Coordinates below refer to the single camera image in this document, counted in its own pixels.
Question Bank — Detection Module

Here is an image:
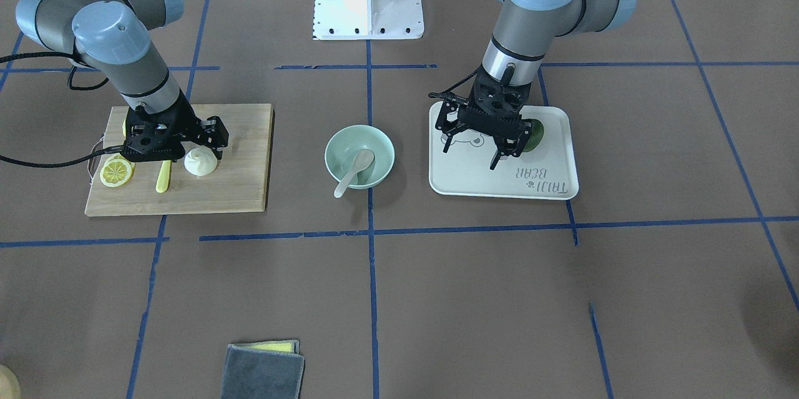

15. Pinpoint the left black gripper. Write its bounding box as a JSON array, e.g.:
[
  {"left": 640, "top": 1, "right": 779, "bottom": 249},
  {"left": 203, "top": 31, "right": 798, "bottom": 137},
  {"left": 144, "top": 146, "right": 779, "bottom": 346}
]
[{"left": 436, "top": 68, "right": 533, "bottom": 170}]

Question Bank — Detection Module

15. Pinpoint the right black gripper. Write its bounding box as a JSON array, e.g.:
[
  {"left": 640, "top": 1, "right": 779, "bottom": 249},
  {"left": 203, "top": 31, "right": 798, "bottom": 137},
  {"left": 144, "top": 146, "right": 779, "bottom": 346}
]
[{"left": 122, "top": 92, "right": 229, "bottom": 162}]

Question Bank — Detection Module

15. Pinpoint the white steamed bun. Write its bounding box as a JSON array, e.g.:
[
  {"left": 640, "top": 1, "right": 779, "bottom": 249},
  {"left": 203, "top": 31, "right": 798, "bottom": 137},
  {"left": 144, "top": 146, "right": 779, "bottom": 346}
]
[{"left": 183, "top": 147, "right": 218, "bottom": 177}]

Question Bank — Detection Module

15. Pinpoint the white ceramic spoon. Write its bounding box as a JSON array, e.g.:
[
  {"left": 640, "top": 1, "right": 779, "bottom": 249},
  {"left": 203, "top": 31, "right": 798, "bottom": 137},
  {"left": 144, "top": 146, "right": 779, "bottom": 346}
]
[{"left": 333, "top": 149, "right": 375, "bottom": 198}]

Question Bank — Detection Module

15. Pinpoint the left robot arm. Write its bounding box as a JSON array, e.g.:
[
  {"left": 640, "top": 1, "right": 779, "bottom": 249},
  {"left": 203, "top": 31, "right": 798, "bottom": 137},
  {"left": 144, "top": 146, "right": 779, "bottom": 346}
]
[{"left": 430, "top": 0, "right": 637, "bottom": 168}]

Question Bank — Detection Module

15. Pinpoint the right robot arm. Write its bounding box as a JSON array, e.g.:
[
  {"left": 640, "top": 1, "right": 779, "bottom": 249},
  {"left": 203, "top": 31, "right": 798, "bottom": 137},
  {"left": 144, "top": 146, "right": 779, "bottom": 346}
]
[{"left": 16, "top": 0, "right": 229, "bottom": 162}]

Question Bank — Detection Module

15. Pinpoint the green ceramic bowl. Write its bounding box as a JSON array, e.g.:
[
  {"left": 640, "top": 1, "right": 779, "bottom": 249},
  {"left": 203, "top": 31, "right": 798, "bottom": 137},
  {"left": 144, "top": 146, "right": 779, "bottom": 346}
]
[{"left": 323, "top": 125, "right": 396, "bottom": 198}]

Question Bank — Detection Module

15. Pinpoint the bamboo cutting board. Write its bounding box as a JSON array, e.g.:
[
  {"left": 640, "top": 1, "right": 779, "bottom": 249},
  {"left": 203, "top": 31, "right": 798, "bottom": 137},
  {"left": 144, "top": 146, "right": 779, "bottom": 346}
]
[{"left": 85, "top": 104, "right": 274, "bottom": 217}]

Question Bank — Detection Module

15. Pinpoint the green avocado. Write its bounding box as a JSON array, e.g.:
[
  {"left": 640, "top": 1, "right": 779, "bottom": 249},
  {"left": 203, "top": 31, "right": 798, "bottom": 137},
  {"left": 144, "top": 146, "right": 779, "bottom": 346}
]
[{"left": 522, "top": 119, "right": 545, "bottom": 152}]

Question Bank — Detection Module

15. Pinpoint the yellow plastic knife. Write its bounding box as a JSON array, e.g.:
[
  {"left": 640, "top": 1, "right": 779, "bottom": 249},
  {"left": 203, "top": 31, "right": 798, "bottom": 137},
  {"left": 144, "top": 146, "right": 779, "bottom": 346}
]
[{"left": 156, "top": 160, "right": 172, "bottom": 194}]

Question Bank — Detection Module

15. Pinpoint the white bear tray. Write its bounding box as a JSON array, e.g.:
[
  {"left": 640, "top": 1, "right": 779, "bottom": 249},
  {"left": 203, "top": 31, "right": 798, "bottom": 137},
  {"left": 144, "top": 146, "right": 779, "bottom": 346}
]
[{"left": 428, "top": 101, "right": 579, "bottom": 200}]

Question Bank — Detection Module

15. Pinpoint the lower lemon slice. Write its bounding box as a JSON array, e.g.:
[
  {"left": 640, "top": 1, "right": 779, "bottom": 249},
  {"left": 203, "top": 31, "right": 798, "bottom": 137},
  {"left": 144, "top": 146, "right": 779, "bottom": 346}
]
[{"left": 99, "top": 158, "right": 135, "bottom": 188}]

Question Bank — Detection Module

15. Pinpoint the grey folded cloth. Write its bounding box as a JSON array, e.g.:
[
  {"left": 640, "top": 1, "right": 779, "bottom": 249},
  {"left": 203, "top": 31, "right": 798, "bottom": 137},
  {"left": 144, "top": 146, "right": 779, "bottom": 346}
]
[{"left": 220, "top": 339, "right": 305, "bottom": 398}]

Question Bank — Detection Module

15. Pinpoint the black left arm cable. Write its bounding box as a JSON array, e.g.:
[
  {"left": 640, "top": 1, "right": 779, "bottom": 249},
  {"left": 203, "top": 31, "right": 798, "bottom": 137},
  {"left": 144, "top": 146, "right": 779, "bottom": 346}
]
[{"left": 429, "top": 65, "right": 484, "bottom": 102}]

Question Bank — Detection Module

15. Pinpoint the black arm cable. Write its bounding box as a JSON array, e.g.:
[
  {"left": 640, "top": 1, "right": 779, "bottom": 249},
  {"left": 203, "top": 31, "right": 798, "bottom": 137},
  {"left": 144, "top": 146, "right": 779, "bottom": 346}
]
[
  {"left": 0, "top": 52, "right": 135, "bottom": 169},
  {"left": 429, "top": 65, "right": 484, "bottom": 102}
]

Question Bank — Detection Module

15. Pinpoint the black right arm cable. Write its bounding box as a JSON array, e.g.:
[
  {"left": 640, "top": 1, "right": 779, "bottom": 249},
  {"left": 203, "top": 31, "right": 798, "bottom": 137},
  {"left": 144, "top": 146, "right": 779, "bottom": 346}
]
[{"left": 0, "top": 52, "right": 135, "bottom": 169}]

